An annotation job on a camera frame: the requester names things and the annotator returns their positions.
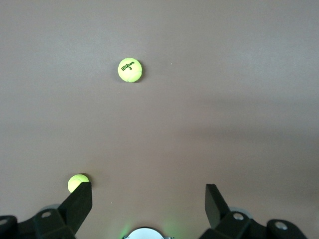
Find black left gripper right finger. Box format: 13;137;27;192
199;184;309;239

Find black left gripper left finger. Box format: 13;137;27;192
0;182;93;239

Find yellow-green tennis ball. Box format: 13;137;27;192
117;57;143;83
67;173;89;194

